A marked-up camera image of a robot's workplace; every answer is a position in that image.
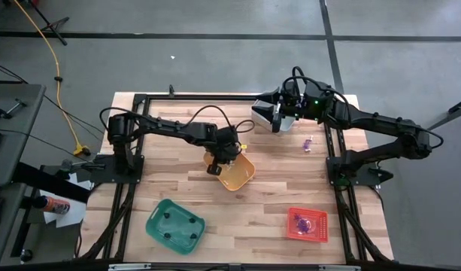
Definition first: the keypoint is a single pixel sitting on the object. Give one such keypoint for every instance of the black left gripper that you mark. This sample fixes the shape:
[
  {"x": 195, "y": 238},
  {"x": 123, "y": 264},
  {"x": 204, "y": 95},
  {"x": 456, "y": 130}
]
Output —
[{"x": 224, "y": 148}]

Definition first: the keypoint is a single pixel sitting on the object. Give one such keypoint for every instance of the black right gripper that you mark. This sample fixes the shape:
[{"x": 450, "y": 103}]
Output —
[{"x": 292, "y": 114}]

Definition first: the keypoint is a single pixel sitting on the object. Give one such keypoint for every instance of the white plastic bin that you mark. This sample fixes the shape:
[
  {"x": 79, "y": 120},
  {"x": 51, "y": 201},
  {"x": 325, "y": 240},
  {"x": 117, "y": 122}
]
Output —
[{"x": 286, "y": 126}]

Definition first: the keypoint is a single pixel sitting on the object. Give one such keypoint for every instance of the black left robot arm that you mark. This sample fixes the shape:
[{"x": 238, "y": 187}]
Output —
[{"x": 170, "y": 128}]

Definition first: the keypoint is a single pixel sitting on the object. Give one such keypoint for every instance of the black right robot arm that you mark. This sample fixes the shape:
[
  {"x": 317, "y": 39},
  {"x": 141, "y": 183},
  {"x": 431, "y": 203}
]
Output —
[{"x": 373, "y": 120}]

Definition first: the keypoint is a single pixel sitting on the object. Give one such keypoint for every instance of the yellow plastic bin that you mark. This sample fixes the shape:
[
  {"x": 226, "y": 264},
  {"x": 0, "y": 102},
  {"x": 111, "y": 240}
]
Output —
[{"x": 237, "y": 177}]

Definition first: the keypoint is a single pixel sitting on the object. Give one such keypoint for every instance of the teal plastic bin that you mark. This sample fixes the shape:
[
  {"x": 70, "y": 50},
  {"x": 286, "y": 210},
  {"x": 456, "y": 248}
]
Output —
[{"x": 179, "y": 227}]

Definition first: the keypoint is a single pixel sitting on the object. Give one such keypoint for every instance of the red plastic basket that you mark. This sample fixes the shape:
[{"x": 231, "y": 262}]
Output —
[{"x": 320, "y": 226}]

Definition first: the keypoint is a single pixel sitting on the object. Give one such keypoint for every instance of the white paper sheets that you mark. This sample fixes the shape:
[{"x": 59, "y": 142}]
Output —
[{"x": 73, "y": 216}]

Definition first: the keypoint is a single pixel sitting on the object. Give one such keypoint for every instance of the orange spray can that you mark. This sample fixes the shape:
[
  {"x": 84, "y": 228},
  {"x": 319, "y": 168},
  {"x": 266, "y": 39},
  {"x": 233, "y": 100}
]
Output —
[{"x": 57, "y": 206}]

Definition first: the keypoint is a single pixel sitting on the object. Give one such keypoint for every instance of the black flat bar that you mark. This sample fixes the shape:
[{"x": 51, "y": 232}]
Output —
[{"x": 46, "y": 180}]

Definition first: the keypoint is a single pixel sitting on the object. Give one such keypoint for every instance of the black stand leg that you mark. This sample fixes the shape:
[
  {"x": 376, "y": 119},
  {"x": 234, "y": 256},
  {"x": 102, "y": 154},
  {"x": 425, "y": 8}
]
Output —
[{"x": 459, "y": 107}]

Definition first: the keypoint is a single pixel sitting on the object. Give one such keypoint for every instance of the grey side desk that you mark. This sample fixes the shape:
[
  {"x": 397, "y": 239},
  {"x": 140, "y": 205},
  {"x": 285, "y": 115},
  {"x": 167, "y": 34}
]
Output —
[
  {"x": 8, "y": 233},
  {"x": 16, "y": 150}
]

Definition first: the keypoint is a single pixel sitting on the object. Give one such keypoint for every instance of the black round knob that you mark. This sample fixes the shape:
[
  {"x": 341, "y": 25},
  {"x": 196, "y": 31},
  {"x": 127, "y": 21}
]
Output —
[{"x": 26, "y": 256}]

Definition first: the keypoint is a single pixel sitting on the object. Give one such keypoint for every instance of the black tripod stand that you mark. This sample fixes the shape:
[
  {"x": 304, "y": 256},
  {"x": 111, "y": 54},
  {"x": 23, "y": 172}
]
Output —
[{"x": 49, "y": 27}]

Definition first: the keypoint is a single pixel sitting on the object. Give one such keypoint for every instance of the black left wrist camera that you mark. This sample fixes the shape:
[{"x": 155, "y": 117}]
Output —
[{"x": 230, "y": 133}]

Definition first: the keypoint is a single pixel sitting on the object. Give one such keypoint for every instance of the black rail clip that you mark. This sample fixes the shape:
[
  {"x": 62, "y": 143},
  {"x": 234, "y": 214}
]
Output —
[{"x": 171, "y": 90}]

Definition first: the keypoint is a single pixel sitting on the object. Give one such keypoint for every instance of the silver metal bracket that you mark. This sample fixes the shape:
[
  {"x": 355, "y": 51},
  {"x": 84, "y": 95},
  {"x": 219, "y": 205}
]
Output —
[
  {"x": 339, "y": 268},
  {"x": 128, "y": 267}
]

